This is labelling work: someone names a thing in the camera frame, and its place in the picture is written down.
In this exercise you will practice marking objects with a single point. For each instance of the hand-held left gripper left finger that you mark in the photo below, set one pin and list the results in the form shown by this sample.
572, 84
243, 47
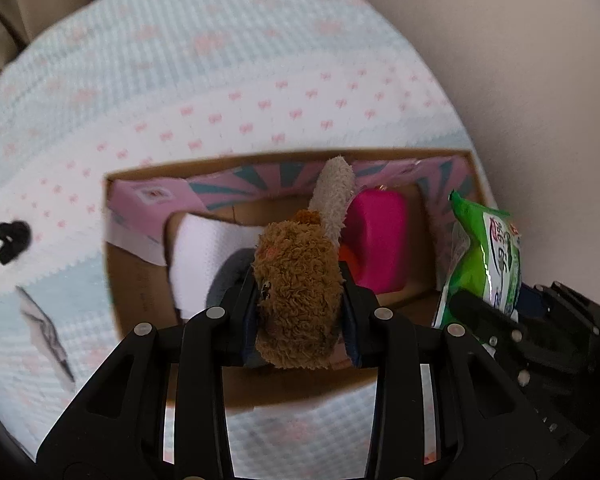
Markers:
252, 312

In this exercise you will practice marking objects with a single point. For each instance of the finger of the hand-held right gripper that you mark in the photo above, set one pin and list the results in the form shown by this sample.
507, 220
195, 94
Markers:
485, 322
530, 302

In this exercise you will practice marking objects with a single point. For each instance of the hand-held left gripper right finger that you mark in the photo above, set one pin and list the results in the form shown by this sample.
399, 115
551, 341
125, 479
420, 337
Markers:
351, 322

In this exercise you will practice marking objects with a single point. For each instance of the grey cloth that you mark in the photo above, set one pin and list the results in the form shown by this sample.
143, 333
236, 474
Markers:
227, 275

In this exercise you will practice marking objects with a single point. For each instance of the brown plush toy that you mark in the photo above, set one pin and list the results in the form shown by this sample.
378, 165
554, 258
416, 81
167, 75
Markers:
297, 280

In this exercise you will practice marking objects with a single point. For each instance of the green snack packet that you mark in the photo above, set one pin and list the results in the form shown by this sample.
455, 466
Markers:
485, 260

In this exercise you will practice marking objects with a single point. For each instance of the orange pom-pom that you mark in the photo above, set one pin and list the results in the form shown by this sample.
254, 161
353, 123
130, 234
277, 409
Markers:
349, 259

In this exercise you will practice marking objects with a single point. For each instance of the white cloth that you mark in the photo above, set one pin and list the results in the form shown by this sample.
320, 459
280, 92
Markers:
200, 255

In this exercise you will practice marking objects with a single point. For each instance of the pink plastic container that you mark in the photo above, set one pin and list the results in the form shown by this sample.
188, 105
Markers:
377, 240

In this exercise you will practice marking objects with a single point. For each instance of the pink printed cardboard box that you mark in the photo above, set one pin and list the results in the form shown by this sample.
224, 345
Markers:
145, 280

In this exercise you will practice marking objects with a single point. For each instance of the light blue checked bed sheet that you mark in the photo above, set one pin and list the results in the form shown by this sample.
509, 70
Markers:
205, 85

